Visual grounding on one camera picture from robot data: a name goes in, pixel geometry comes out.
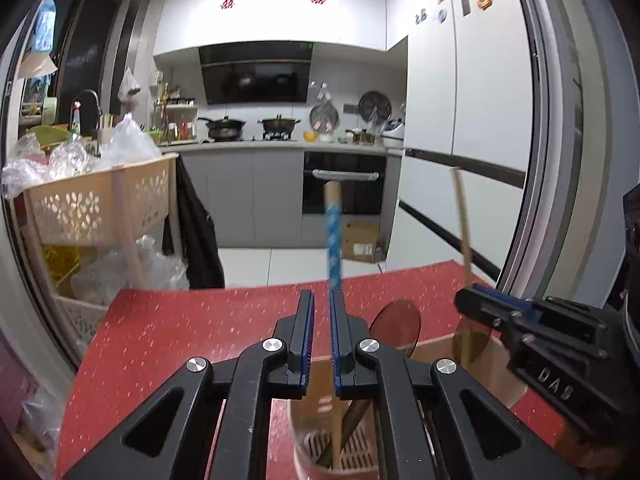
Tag white refrigerator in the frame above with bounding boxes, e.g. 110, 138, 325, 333
386, 0, 534, 282

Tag beige plastic storage cart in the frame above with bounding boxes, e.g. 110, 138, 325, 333
23, 153, 182, 344

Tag black wok on stove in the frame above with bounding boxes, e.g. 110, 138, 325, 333
198, 116, 245, 142

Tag brown pot on stove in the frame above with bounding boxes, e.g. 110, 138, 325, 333
258, 115, 300, 141

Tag built-in black oven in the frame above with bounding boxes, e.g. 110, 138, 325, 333
302, 152, 386, 216

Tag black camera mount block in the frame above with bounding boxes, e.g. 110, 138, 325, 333
622, 184, 640, 363

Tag beige utensil holder caddy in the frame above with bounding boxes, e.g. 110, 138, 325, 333
290, 336, 540, 479

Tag cardboard box on floor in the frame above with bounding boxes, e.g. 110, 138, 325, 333
342, 220, 378, 263

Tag black kitchen faucet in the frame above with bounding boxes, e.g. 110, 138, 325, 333
73, 89, 103, 140

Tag black garment hanging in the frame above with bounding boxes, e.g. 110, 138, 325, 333
176, 157, 226, 289

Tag black range hood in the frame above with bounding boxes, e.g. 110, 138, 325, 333
198, 41, 314, 105

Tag blue patterned wooden chopstick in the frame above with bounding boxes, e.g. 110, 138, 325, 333
324, 180, 343, 471

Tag black handle steel spoon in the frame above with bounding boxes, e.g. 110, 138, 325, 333
452, 316, 491, 367

